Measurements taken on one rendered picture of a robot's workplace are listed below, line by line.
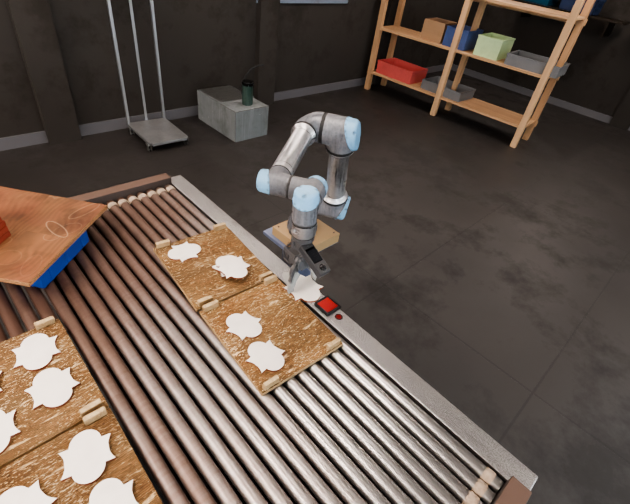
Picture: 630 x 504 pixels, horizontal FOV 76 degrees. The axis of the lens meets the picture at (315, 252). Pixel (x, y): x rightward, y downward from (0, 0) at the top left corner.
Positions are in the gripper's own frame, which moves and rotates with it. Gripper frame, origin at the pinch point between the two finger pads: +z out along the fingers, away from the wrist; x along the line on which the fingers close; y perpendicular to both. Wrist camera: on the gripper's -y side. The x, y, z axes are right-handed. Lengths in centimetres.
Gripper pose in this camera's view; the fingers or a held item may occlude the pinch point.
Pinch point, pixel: (303, 287)
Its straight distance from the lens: 135.7
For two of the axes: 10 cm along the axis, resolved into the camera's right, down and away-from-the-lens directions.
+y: -6.4, -5.0, 5.9
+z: -0.8, 8.0, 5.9
